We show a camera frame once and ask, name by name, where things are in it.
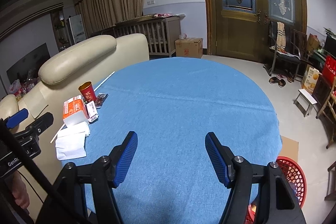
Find rattan chair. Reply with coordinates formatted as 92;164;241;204
316;77;335;149

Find flat cardboard box on floor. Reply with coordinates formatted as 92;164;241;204
279;136;299;162

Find orange white tissue pack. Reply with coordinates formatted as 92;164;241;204
63;95;89;127

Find white tissue sheets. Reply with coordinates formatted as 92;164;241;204
55;122;90;161

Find blue tablecloth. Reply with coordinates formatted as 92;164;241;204
75;57;282;223

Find small white barcode box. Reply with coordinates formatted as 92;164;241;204
86;101;99;123

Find pair of dark slippers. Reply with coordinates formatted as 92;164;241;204
269;77;286;88

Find small white stool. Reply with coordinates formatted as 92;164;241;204
293;89;317;117

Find person's left hand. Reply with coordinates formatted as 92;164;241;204
6;171;30;210

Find yellow printed carton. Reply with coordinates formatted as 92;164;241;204
301;65;321;94

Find dark snack wrapper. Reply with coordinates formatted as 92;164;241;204
94;93;108;109

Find black metal armchair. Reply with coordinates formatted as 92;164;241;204
264;20;307;81

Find white air conditioner unit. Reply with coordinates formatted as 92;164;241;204
68;14;87;44

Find red plastic mesh basket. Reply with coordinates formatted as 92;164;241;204
244;156;307;223

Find wooden radiator cabinet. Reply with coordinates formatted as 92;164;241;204
99;14;182;57

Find cream leather sofa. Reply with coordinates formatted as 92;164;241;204
0;33;150;222

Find brown cardboard box by wall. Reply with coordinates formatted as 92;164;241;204
175;38;203;59

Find red gift bag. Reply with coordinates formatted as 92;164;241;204
322;55;336;85

